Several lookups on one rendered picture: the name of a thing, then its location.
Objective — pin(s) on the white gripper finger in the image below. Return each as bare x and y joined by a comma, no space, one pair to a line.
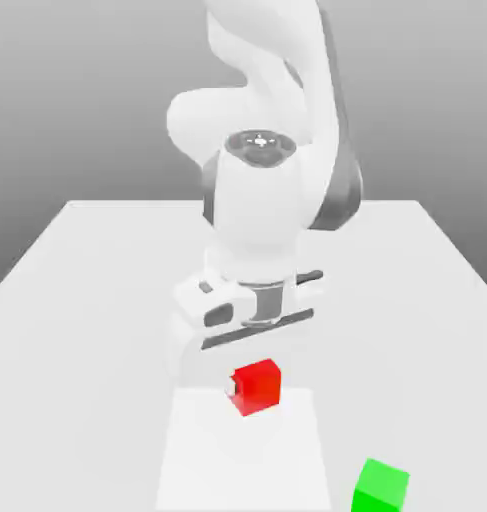
230,390

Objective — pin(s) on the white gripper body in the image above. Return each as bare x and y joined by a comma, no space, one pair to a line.
251,338

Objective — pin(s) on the small red cube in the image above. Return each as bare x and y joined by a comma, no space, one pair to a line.
259,388

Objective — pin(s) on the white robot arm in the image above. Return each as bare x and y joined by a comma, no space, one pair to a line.
251,208

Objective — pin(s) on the small green cube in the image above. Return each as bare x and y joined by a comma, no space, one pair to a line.
381,486

